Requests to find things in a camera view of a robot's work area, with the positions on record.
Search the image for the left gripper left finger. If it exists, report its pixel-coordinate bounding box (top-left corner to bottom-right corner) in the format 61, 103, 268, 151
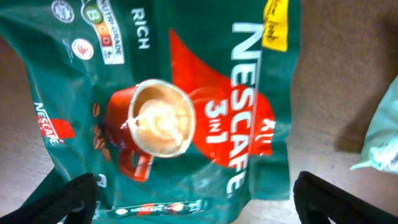
1, 173, 98, 224

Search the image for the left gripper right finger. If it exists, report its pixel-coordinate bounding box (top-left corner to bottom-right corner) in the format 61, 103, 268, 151
293, 171, 397, 224

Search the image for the light teal snack packet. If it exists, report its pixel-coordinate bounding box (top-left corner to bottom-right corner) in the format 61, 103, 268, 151
350, 79, 397, 174

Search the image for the green Nescafe coffee bag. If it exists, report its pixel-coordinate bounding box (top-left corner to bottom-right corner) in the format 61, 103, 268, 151
1, 0, 301, 223

